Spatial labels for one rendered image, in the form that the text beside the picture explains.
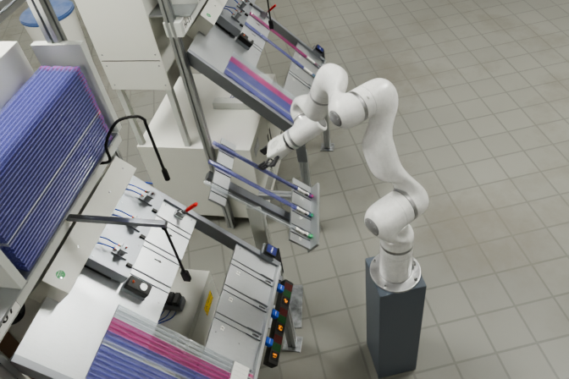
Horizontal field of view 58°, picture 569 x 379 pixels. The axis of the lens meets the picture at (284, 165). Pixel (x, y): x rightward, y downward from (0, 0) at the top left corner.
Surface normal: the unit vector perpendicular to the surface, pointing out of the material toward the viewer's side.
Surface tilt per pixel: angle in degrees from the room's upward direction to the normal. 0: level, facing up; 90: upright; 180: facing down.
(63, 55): 90
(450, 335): 0
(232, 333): 44
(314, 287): 0
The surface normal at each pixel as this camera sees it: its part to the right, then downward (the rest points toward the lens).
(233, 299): 0.60, -0.48
